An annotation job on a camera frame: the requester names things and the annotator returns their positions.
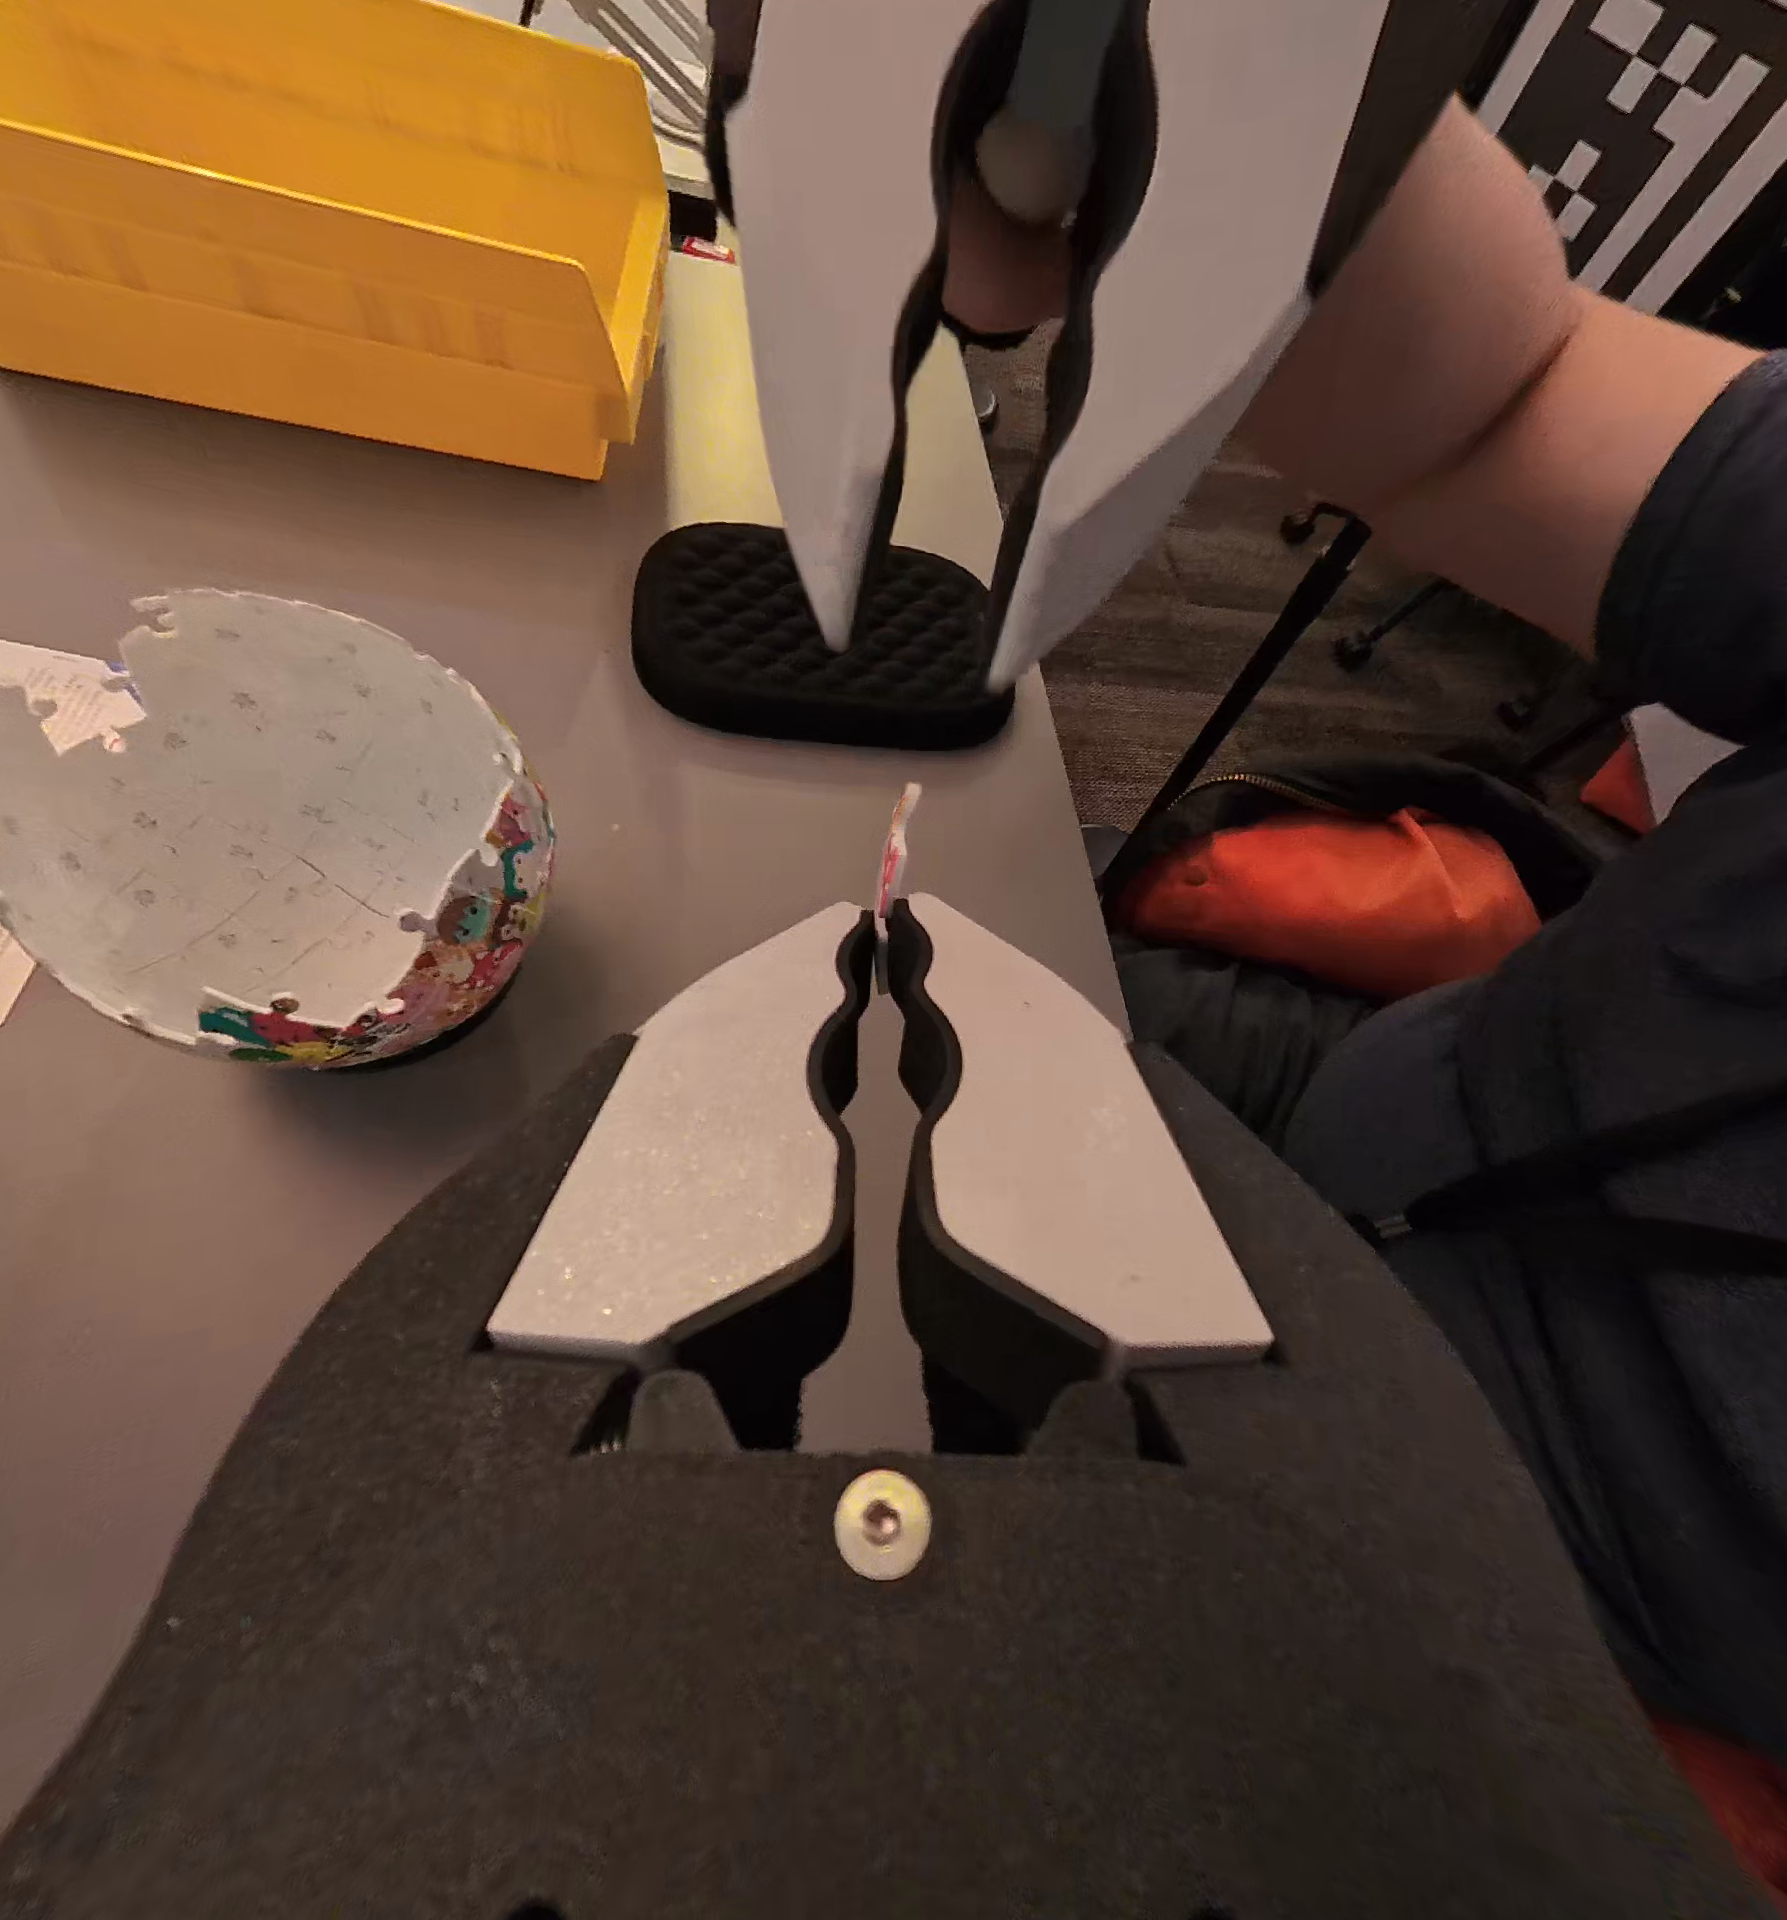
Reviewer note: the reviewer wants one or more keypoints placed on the orange cloth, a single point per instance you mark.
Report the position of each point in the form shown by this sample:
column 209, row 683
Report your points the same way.
column 1328, row 900

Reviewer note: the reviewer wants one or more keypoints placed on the black white printed tag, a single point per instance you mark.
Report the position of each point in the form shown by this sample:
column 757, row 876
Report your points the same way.
column 1658, row 120

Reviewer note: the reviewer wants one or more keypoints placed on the folded instruction leaflet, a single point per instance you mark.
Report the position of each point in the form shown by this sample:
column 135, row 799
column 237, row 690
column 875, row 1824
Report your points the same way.
column 24, row 662

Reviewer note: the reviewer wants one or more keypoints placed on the person's right forearm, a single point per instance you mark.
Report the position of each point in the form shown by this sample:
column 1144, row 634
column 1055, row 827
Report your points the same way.
column 1433, row 375

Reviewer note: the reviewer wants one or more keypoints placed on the white puzzle piece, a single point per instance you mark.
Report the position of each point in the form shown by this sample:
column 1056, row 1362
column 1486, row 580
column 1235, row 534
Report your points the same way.
column 901, row 863

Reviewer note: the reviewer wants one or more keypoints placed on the black bag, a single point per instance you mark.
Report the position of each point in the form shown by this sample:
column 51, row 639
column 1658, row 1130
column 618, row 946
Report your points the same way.
column 1209, row 1051

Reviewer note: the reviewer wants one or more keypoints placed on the black cushioned pad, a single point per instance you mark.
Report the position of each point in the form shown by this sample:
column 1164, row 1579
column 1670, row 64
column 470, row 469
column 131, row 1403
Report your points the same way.
column 743, row 662

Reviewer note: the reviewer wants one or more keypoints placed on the yellow plastic bin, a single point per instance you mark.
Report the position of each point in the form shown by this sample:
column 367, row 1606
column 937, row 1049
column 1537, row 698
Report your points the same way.
column 307, row 302

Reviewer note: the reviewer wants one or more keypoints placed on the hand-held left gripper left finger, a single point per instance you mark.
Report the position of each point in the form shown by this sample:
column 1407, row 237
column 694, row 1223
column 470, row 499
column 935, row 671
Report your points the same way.
column 683, row 1187

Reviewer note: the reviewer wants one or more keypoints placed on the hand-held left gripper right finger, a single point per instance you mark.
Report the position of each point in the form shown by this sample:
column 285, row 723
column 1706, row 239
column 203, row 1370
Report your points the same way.
column 1073, row 1187

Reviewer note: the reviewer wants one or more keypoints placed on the person's right hand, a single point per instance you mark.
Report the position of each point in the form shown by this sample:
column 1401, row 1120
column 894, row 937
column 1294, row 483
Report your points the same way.
column 1005, row 270

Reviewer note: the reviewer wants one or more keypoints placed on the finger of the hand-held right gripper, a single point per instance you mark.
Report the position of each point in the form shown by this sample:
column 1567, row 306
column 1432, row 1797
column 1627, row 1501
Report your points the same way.
column 1224, row 225
column 818, row 225

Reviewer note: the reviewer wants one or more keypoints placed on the black chair base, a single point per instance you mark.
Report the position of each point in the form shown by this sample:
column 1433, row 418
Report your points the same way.
column 1433, row 662

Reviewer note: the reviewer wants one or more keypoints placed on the partly built puzzle ball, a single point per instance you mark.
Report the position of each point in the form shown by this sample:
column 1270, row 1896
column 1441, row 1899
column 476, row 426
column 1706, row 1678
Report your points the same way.
column 234, row 809

